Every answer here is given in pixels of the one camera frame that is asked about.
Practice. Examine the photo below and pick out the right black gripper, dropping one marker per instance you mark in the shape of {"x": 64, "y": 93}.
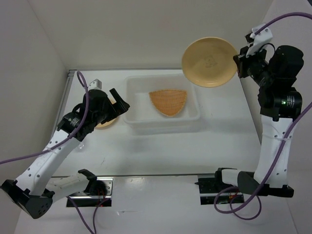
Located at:
{"x": 241, "y": 59}

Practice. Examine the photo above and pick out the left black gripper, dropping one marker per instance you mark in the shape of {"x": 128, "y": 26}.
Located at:
{"x": 120, "y": 105}

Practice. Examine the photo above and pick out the beige bear plate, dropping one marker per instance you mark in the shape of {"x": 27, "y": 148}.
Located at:
{"x": 208, "y": 62}

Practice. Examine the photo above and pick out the triangular woven bamboo tray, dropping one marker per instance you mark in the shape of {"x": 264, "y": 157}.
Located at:
{"x": 168, "y": 102}

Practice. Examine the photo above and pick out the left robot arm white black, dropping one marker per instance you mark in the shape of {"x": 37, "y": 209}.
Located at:
{"x": 34, "y": 191}

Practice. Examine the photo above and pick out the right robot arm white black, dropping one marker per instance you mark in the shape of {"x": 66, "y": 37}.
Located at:
{"x": 280, "y": 106}

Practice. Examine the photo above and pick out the clear plastic bin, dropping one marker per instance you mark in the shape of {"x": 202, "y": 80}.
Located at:
{"x": 144, "y": 119}

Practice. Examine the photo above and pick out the left beige plastic plate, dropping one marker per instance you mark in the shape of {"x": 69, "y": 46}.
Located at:
{"x": 105, "y": 125}

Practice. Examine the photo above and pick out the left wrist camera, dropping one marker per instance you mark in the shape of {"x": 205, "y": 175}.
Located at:
{"x": 95, "y": 85}

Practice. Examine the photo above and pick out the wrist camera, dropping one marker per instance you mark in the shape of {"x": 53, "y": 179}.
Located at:
{"x": 95, "y": 85}
{"x": 257, "y": 38}

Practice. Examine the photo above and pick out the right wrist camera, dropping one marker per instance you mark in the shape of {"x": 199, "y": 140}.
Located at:
{"x": 257, "y": 38}

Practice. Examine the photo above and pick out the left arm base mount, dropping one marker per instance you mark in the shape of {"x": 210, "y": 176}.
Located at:
{"x": 100, "y": 195}

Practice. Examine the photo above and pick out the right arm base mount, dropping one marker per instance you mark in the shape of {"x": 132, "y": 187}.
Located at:
{"x": 209, "y": 188}

